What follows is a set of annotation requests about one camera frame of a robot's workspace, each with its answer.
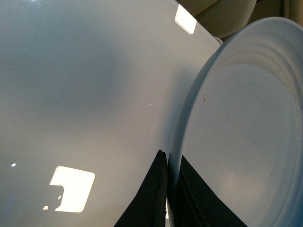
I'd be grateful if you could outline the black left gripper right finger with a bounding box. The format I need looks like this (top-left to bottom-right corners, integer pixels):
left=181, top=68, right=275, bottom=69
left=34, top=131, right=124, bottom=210
left=174, top=157, right=246, bottom=227

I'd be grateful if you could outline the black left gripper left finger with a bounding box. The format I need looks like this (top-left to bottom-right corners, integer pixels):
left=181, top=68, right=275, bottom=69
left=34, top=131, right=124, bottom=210
left=115, top=150, right=168, bottom=227

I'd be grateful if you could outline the light blue round plate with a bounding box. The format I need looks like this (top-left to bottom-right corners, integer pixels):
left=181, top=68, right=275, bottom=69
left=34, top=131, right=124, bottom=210
left=169, top=17, right=303, bottom=227

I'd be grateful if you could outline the beige chair on right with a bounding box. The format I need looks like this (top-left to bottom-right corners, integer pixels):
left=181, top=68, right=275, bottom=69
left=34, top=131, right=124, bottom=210
left=178, top=0, right=303, bottom=39

